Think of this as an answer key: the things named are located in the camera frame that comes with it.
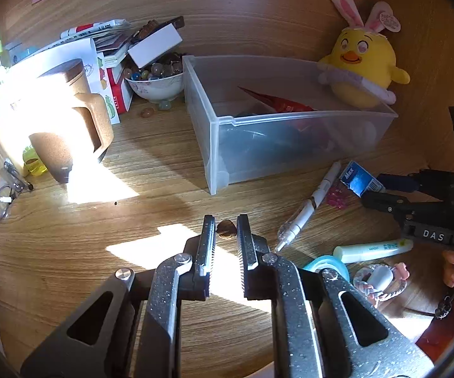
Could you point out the orange glass marble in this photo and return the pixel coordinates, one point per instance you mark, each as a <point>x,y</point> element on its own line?
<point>146,113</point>

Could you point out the white ceramic bowl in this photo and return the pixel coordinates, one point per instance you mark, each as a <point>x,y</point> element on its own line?
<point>156,89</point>

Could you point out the light blue tape roll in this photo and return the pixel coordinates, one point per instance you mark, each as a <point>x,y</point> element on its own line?
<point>325,262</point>

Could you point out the clear plastic storage box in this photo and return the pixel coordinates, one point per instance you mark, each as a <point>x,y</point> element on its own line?
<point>250,157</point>

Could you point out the brown heart-shaped token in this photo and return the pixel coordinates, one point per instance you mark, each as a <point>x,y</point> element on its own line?
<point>226,228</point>

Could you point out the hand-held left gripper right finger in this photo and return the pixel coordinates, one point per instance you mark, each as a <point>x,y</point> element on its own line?
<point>246,252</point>

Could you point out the fruit print carton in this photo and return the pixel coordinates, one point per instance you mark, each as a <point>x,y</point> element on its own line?
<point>114,94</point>

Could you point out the green glass marble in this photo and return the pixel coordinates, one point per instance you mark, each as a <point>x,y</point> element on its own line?
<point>164,105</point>

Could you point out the blue staples box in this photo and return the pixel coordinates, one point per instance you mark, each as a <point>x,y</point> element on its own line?
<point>359,181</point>

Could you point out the stack of books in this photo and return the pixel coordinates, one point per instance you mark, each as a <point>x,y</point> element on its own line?
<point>108,37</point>

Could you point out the pink bead charm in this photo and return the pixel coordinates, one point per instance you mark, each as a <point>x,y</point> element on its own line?
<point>336,197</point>

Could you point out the pile of glass marbles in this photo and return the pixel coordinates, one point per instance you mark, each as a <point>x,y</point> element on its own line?
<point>156,70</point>

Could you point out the pale green stick tube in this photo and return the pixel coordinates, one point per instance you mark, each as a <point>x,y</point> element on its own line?
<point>369,251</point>

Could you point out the white container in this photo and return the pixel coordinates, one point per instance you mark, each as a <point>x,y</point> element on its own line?
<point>4,134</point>

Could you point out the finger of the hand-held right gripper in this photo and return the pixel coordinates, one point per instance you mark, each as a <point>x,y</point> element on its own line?
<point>386,204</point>
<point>398,183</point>

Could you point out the white pen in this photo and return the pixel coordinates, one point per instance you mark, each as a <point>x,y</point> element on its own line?
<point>309,206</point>

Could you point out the cork canister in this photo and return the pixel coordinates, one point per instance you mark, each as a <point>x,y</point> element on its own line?
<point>89,118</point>

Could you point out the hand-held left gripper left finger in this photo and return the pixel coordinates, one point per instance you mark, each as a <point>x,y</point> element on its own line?
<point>207,244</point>

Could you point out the yellow chick plush toy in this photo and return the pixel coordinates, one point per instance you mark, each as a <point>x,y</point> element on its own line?
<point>365,55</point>

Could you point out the person's right hand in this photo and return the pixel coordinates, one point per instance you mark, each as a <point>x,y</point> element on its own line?
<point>452,271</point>

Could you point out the white cardboard box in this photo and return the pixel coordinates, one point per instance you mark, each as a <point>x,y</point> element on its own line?
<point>154,45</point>

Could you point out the white plastic cap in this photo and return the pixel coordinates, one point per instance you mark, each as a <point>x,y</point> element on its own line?
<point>380,279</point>

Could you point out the red packet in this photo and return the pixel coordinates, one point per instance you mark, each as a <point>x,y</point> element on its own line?
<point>286,106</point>

